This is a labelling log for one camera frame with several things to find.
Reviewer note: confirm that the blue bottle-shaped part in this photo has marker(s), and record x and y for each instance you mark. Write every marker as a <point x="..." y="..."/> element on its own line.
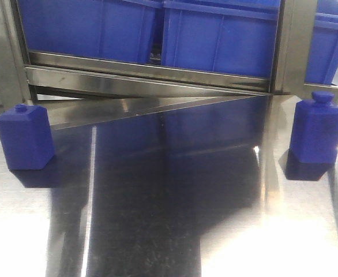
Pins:
<point x="314" y="137"/>
<point x="26" y="138"/>

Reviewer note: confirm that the blue bin behind left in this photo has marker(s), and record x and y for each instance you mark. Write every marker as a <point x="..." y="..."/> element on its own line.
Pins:
<point x="114" y="30"/>

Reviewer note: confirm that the blue bin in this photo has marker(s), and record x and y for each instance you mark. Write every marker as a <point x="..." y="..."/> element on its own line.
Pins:
<point x="114" y="30"/>
<point x="235" y="37"/>
<point x="323" y="57"/>

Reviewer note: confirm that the blue bin behind middle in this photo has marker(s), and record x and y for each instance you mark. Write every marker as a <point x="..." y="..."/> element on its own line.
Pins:
<point x="235" y="37"/>

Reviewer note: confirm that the blue bin behind right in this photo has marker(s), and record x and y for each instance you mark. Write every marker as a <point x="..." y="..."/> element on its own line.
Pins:
<point x="323" y="57"/>

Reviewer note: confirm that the steel shelf rack frame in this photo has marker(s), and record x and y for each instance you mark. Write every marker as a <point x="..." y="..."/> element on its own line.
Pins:
<point x="23" y="73"/>

